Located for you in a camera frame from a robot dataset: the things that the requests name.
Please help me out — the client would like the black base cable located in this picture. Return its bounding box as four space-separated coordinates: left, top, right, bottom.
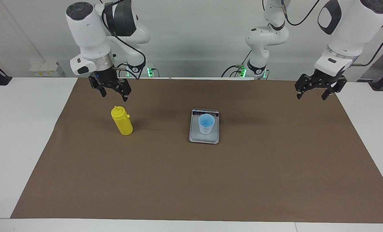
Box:
221 50 253 78
116 63 129 78

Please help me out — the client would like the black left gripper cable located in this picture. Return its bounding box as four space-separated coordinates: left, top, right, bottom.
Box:
352 18 383 67

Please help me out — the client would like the white wall socket strip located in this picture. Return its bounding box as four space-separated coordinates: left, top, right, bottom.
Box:
30 61 60 77

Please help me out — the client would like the brown paper table mat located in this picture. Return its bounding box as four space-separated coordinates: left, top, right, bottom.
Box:
10 77 383 224

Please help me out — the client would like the black left base cable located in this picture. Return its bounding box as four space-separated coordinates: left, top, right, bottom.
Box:
221 50 253 78

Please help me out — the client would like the silver digital kitchen scale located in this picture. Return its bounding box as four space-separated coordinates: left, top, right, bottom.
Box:
189 109 220 144

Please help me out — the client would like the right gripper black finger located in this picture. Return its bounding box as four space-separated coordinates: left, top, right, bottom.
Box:
117 79 132 102
88 75 107 98

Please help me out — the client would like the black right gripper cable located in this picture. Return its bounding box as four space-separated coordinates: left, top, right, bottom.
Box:
101 0 147 80

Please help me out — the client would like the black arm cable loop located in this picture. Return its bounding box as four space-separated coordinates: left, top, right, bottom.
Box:
281 0 321 26

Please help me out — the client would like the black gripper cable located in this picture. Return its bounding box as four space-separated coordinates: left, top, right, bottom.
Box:
352 18 383 67
101 0 147 80

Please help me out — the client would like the yellow squeeze bottle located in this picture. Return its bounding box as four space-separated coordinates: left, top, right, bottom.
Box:
111 106 134 136

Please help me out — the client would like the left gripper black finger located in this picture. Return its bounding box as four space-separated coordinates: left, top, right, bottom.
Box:
295 74 310 100
321 77 347 100

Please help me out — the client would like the black right base cable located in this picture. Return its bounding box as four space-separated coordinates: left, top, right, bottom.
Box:
116 63 129 78

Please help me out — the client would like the light blue plastic cup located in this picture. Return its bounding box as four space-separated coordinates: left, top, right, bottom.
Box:
198 113 215 135

